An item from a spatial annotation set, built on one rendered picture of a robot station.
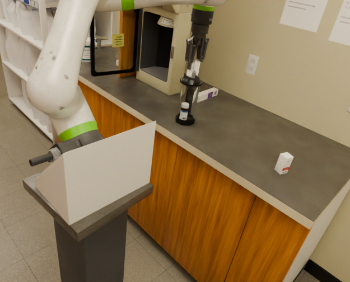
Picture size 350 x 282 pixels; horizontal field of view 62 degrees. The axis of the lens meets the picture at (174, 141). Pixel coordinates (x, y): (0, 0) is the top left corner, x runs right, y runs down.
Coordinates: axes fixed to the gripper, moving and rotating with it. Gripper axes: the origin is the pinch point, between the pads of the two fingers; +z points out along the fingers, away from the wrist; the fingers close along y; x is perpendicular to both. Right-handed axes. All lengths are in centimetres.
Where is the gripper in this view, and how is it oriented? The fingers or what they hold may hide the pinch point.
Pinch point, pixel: (193, 69)
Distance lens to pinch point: 142.1
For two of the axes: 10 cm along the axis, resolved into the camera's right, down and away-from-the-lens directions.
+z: -1.3, 8.4, 5.2
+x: 6.9, 4.5, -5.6
